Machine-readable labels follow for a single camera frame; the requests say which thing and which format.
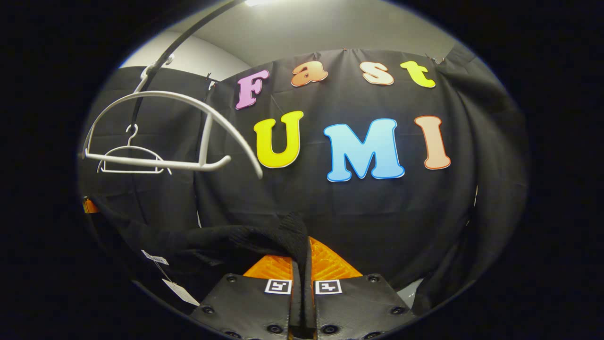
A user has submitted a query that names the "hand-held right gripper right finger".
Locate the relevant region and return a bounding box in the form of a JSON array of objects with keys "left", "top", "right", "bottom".
[{"left": 302, "top": 236, "right": 418, "bottom": 340}]

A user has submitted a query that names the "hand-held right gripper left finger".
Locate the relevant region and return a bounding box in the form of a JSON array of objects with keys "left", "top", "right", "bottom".
[{"left": 189, "top": 253, "right": 303, "bottom": 340}]

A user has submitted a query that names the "black knit cardigan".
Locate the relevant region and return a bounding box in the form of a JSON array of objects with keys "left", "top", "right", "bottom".
[{"left": 90, "top": 194, "right": 313, "bottom": 307}]

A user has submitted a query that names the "small white clothes hanger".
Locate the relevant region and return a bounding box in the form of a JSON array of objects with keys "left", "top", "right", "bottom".
[{"left": 97, "top": 124, "right": 173, "bottom": 176}]

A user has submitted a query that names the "large white clothes hanger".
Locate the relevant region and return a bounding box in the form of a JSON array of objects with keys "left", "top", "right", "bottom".
[{"left": 81, "top": 54, "right": 264, "bottom": 180}]

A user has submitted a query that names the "black metal clothes rack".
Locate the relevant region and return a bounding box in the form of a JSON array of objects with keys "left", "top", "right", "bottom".
[{"left": 130, "top": 0, "right": 247, "bottom": 129}]

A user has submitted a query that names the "black backdrop cloth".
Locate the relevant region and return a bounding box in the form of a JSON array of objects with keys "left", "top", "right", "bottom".
[{"left": 78, "top": 42, "right": 529, "bottom": 315}]

